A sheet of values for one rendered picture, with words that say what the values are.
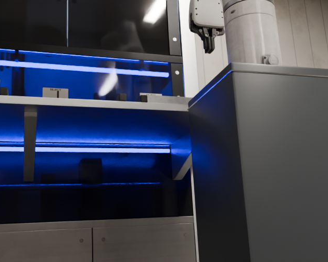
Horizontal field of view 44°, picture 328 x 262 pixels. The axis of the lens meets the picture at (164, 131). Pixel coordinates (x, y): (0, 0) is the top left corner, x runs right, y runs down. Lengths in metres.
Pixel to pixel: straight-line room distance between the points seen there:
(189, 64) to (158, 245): 0.69
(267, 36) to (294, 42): 3.50
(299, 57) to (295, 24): 0.37
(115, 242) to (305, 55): 3.41
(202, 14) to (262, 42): 0.35
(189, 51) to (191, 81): 0.12
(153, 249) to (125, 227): 0.12
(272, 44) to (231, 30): 0.10
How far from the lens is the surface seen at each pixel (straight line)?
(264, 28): 0.95
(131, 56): 1.55
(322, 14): 4.81
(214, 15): 1.26
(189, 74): 1.60
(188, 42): 1.66
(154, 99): 1.12
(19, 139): 1.37
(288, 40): 4.41
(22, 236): 1.37
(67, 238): 1.38
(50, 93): 1.45
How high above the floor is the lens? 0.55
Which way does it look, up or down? 14 degrees up
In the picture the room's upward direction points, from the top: 3 degrees counter-clockwise
